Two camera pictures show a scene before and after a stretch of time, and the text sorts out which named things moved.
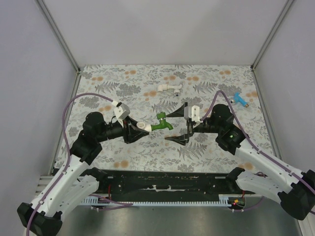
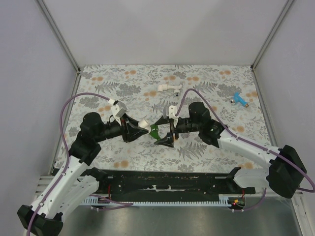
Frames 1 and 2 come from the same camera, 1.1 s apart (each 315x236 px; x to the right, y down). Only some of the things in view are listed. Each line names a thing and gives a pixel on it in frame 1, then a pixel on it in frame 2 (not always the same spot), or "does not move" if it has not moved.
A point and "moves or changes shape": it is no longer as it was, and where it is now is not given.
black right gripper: x=181 y=139 → x=169 y=140
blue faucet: x=238 y=99 does not move
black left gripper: x=131 y=132 does not move
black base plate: x=169 y=183 does not move
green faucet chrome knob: x=163 y=124 moves or changes shape
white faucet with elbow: x=165 y=87 does not move
